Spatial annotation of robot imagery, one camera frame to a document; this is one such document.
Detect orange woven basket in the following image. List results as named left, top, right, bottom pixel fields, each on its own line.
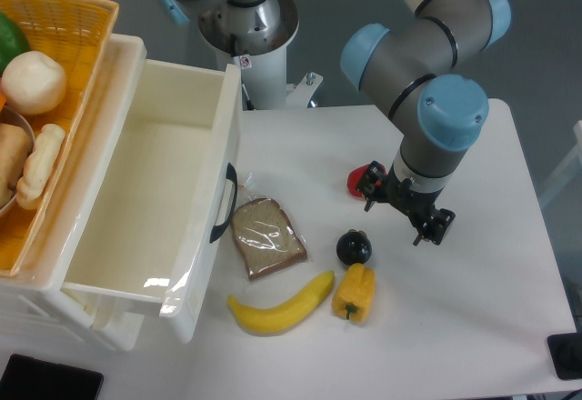
left=1, top=0, right=119, bottom=277

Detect beige bread roll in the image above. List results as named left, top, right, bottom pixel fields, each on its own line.
left=1, top=124, right=32, bottom=207

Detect white round bun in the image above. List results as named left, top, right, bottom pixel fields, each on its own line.
left=2, top=51, right=67, bottom=115

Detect yellow banana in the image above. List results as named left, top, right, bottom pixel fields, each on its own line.
left=226, top=270, right=335, bottom=335

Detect yellow bell pepper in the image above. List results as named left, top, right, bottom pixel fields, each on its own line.
left=331, top=263, right=376, bottom=323

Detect white drawer cabinet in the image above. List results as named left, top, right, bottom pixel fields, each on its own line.
left=1, top=34, right=146, bottom=350

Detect black device at edge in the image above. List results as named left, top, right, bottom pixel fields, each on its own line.
left=547, top=333, right=581, bottom=380

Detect white plastic drawer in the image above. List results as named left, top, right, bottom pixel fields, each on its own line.
left=73, top=60, right=242, bottom=343

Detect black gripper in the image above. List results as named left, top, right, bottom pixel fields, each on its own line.
left=356, top=161, right=456, bottom=246

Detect black tablet device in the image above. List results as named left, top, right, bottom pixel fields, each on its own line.
left=1, top=354, right=104, bottom=400

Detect pale bone-shaped bread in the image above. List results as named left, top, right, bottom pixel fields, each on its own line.
left=16, top=124, right=65, bottom=210

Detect dark purple mangosteen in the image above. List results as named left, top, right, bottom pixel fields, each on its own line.
left=336, top=229, right=372, bottom=265

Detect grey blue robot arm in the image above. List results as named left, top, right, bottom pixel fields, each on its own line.
left=161, top=0, right=511, bottom=244

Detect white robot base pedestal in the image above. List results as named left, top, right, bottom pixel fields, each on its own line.
left=198, top=0, right=323, bottom=110

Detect bagged brown bread slice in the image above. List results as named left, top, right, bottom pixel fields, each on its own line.
left=231, top=197, right=307, bottom=281

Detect green fruit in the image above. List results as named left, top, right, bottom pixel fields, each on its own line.
left=0, top=12, right=31, bottom=74

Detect red bell pepper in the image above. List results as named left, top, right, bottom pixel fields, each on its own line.
left=346, top=165, right=367, bottom=199

